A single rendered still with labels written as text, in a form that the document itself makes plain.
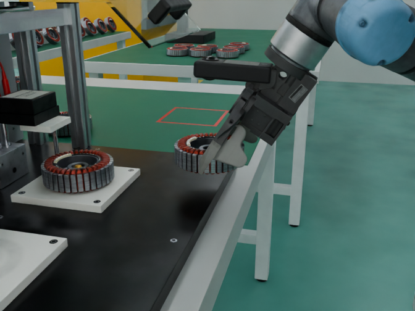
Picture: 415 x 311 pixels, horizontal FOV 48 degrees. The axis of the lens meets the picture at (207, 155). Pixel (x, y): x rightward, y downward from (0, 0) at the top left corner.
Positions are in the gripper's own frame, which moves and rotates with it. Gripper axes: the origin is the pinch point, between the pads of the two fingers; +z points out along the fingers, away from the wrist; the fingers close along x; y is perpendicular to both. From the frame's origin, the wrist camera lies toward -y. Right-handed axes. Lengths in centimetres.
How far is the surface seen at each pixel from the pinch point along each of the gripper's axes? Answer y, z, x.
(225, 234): 8.6, 3.5, -11.4
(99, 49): -140, 116, 317
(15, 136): -36.2, 26.6, 12.0
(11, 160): -26.4, 17.8, -6.6
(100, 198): -9.5, 10.5, -11.4
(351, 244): 73, 51, 121
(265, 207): 26, 41, 83
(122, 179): -9.2, 10.3, -4.1
